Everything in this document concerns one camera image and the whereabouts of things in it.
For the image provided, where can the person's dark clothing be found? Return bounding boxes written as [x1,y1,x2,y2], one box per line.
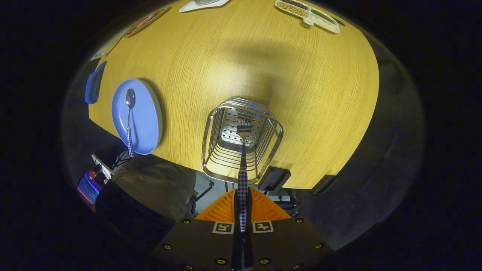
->
[95,181,177,249]

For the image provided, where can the spoon with checked handle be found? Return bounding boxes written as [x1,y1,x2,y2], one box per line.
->
[125,88,136,158]

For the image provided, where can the fork with checked handle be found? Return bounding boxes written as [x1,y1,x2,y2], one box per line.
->
[236,124,253,232]

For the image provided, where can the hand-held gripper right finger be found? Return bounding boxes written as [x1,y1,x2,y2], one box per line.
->
[247,187,334,271]

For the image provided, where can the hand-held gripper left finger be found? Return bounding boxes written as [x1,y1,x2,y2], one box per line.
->
[153,187,241,271]

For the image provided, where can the person's khaki trouser leg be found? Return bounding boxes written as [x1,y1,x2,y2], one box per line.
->
[111,156,198,222]

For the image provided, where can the white square coaster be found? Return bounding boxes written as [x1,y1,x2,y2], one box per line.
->
[179,0,231,13]

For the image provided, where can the blue round plate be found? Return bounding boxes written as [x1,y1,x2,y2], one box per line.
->
[111,78,163,155]

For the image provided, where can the black table clamp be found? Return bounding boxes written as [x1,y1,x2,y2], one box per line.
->
[313,174,337,194]
[258,167,291,192]

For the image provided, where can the white divided grain dish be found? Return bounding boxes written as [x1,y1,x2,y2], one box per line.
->
[275,0,340,34]

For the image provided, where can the white toaster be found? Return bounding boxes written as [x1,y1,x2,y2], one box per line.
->
[90,38,125,62]

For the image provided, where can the grey food plate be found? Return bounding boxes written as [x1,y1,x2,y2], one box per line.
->
[123,7,171,38]

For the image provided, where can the blue folded towel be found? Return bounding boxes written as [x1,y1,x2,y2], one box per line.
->
[84,61,107,105]

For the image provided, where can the glowing colourful device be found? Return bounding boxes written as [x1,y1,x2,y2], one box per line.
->
[77,169,102,204]

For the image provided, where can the metal wire cutlery basket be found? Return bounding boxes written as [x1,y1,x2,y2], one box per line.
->
[201,97,284,185]

